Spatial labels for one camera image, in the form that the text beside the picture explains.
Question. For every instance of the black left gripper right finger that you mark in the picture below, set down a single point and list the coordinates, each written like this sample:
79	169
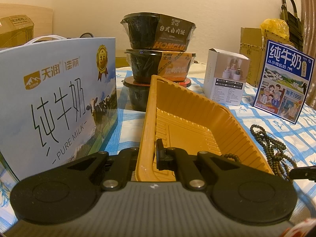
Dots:
166	158

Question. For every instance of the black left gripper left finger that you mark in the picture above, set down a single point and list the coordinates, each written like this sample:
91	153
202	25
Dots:
127	160

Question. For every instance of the orange plastic tray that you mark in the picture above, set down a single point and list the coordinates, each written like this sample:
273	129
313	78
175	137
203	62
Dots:
184	119

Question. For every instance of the bottom black food bowl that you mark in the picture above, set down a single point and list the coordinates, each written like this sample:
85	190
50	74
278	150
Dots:
139	92

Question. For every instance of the black food bowl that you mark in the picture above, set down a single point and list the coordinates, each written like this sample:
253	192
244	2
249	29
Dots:
139	92
154	31

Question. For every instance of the middle orange-label food bowl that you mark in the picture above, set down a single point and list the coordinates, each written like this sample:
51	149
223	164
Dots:
172	65

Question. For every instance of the small white product box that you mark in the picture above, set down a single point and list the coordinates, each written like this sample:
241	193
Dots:
225	76

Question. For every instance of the top black food bowl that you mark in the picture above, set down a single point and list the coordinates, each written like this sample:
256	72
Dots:
154	31

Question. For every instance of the cardboard box at right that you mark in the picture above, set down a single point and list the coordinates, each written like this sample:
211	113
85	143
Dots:
253	46

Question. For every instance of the cardboard box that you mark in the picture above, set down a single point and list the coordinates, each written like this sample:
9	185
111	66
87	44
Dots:
15	31
253	46

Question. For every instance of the blue milk carton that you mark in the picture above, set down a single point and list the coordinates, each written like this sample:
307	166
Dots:
284	82

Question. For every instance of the cardboard box at left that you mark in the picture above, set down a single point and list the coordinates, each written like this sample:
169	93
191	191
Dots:
15	31

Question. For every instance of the yellow plastic bag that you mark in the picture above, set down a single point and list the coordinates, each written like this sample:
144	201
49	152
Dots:
276	26

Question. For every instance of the wooden board against wall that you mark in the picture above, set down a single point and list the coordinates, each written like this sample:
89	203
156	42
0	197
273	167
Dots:
42	17

